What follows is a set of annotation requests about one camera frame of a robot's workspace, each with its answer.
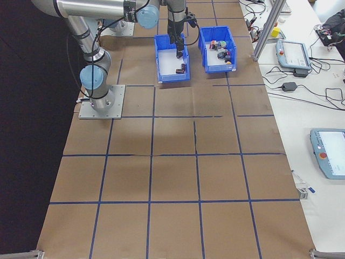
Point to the black power adapter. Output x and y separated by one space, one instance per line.
289 86

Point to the grey-blue teach pendant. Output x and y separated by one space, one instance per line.
331 153
293 54

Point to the small black box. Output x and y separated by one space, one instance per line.
300 73

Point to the white square base plate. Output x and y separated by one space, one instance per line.
130 28
118 108

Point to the red mushroom push button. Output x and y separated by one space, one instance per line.
213 44

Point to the black blue contact block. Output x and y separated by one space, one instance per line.
221 54

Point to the black switch module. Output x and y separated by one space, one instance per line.
228 57

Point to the white mouse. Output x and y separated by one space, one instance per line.
282 19

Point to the blue usb stick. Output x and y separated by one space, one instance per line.
310 189

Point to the yellow cube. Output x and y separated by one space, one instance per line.
275 31

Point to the small circuit board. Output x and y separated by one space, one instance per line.
254 34

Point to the blue bin with black parts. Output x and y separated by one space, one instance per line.
172 78

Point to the black jacket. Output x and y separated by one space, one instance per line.
337 21

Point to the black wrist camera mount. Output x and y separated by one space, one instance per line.
192 20

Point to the blue bin with buttons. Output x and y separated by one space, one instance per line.
213 33

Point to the tall aluminium extrusion post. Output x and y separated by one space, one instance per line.
265 29

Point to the metal corner bracket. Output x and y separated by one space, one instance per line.
326 254
27 255

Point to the white green contact block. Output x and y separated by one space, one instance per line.
222 43

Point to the black frame cover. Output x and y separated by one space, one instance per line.
27 108

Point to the white keyboard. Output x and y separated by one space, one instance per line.
286 6

